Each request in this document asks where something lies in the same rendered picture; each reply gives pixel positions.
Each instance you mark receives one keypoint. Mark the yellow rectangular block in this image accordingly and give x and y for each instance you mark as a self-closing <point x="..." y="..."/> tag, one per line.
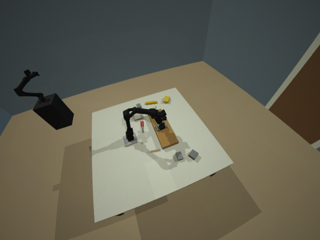
<point x="166" y="99"/>

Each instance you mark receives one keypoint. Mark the tan wooden floor panel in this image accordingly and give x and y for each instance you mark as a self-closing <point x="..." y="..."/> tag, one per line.
<point x="166" y="137"/>

